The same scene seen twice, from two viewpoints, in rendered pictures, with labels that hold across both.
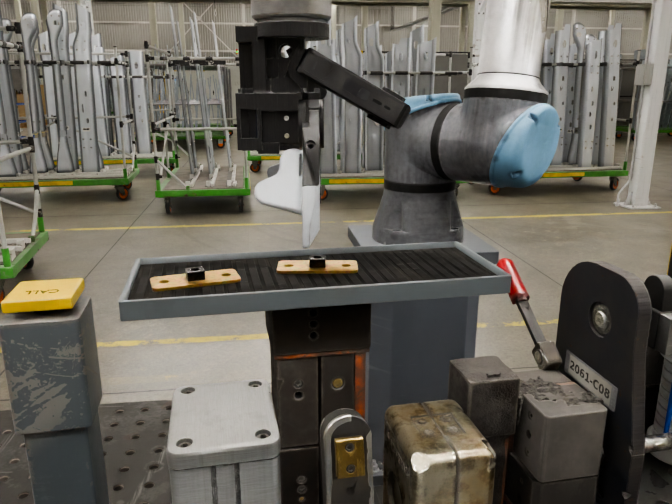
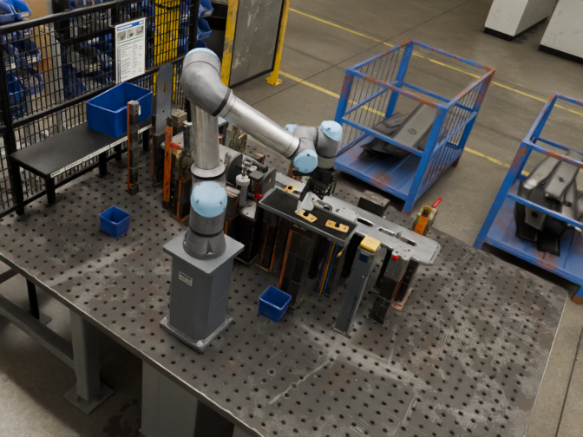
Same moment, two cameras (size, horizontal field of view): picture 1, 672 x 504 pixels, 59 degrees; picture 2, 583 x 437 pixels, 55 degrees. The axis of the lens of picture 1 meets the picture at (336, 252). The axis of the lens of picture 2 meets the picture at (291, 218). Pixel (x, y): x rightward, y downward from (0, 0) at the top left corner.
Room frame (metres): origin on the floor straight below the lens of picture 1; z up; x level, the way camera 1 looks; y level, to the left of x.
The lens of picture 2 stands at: (2.07, 0.91, 2.37)
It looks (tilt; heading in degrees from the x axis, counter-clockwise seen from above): 36 degrees down; 213
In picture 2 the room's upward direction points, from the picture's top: 12 degrees clockwise
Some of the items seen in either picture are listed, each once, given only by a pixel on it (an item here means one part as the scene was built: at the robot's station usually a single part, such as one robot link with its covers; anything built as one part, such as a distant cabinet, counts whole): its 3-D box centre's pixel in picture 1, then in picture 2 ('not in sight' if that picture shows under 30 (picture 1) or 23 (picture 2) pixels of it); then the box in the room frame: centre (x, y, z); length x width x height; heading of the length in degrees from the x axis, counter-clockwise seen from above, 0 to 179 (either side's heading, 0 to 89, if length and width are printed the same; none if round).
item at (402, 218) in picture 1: (418, 208); (205, 234); (0.97, -0.14, 1.15); 0.15 x 0.15 x 0.10
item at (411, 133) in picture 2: not in sight; (409, 122); (-1.98, -0.76, 0.47); 1.20 x 0.80 x 0.95; 6
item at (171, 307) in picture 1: (315, 274); (308, 214); (0.59, 0.02, 1.16); 0.37 x 0.14 x 0.02; 102
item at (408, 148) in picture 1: (424, 136); (208, 206); (0.96, -0.14, 1.27); 0.13 x 0.12 x 0.14; 45
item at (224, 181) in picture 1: (205, 125); not in sight; (7.20, 1.55, 0.88); 1.91 x 1.00 x 1.76; 8
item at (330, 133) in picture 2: not in sight; (328, 139); (0.60, 0.04, 1.50); 0.09 x 0.08 x 0.11; 135
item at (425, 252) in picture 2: not in sight; (294, 191); (0.29, -0.25, 1.00); 1.38 x 0.22 x 0.02; 102
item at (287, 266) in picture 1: (317, 262); (305, 214); (0.60, 0.02, 1.17); 0.08 x 0.04 x 0.01; 91
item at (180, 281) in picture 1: (195, 275); (337, 225); (0.56, 0.14, 1.17); 0.08 x 0.04 x 0.01; 111
